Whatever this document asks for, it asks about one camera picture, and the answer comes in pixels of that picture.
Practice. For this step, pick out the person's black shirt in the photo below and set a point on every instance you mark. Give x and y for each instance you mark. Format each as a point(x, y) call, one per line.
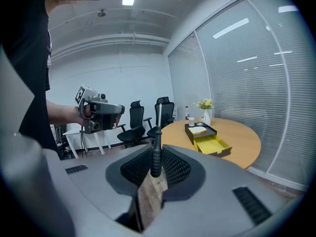
point(32, 46)

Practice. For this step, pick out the person's left hand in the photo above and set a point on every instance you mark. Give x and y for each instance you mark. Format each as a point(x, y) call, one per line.
point(80, 115)

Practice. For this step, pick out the person's left forearm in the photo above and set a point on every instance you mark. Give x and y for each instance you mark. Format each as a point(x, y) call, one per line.
point(61, 112)

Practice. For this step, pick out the yellow artificial flowers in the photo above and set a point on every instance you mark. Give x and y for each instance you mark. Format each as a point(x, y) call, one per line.
point(205, 104)

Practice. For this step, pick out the black tray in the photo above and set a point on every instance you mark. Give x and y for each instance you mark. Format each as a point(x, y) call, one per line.
point(211, 143)

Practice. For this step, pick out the white vase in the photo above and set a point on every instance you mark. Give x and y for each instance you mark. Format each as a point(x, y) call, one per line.
point(207, 118)

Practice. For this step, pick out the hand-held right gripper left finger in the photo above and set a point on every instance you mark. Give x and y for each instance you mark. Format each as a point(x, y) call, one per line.
point(93, 181)

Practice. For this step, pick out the white desk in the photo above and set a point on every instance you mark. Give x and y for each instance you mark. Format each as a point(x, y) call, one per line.
point(74, 132)

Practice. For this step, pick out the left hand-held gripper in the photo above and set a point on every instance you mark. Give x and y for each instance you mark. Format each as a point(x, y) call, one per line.
point(85, 94)

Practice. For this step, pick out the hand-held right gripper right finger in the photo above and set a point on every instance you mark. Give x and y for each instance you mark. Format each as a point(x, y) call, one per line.
point(217, 206)

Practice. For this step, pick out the black office chair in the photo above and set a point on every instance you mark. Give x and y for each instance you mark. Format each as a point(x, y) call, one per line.
point(135, 125)
point(164, 112)

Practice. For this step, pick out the round wooden table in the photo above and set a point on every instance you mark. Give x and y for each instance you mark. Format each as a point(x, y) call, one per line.
point(234, 142)

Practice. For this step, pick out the white cup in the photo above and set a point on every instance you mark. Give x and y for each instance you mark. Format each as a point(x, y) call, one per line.
point(191, 122)

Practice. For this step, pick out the clear plastic bottle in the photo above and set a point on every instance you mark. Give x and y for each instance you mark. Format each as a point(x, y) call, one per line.
point(187, 113)

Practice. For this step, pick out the slice of white bread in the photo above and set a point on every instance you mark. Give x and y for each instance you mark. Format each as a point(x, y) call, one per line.
point(197, 131)

